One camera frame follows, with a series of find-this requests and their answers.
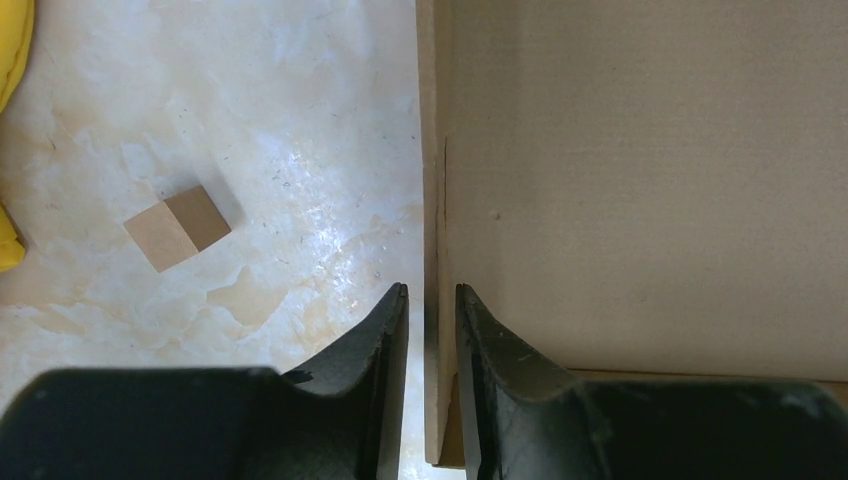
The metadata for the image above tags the brown cardboard box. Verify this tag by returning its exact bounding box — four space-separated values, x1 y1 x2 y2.
416 1 847 467

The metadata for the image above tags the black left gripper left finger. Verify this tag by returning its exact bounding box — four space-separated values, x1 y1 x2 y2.
1 283 409 479

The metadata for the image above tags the yellow cloth garment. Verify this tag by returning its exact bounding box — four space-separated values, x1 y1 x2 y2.
1 0 35 272

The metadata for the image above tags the small cardboard scrap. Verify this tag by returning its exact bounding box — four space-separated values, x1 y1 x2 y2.
124 185 231 272

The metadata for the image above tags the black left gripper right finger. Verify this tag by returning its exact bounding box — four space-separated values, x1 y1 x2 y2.
455 284 847 479

